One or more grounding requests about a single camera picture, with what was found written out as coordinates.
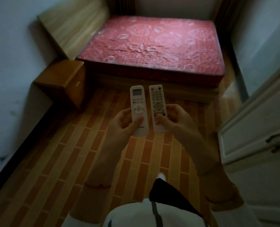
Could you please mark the brown curtain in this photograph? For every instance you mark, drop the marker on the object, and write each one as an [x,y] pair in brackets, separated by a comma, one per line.
[124,5]

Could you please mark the white remote with display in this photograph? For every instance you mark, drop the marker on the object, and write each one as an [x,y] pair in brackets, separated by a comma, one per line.
[138,108]

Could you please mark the wooden headboard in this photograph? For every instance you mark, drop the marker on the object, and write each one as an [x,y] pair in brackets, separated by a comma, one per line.
[73,28]

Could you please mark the white jacket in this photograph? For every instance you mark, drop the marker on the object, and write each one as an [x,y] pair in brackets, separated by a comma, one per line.
[140,215]

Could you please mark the person's right thumb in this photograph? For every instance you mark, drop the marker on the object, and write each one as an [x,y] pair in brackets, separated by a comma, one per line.
[162,120]

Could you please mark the person's left thumb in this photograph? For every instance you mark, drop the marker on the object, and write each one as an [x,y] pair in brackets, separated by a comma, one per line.
[136,121]

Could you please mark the wooden bed frame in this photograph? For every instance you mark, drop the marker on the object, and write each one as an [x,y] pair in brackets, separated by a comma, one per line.
[159,88]

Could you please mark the person's left forearm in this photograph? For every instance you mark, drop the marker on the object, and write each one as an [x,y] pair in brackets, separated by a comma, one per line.
[95,177]

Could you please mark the person's left hand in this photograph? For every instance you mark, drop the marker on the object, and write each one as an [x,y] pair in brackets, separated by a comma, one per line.
[121,130]

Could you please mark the person's right forearm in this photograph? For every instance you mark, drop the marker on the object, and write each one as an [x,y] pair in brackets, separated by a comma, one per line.
[208,167]

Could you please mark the white remote with many buttons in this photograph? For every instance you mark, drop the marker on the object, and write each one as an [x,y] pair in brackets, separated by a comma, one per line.
[157,103]

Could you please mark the red patterned mattress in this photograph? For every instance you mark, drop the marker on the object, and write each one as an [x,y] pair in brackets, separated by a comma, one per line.
[154,47]

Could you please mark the black trousers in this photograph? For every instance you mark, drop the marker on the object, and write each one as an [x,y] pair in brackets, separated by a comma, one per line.
[170,196]

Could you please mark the wooden nightstand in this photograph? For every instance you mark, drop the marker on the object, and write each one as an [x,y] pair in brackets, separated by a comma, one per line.
[64,82]

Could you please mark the white panelled door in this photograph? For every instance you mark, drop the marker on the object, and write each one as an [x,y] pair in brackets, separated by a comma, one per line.
[255,130]

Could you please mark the person's right hand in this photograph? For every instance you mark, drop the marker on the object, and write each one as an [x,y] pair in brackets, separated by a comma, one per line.
[180,122]

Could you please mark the white shoe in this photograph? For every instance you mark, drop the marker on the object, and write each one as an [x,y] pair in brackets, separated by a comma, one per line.
[162,176]

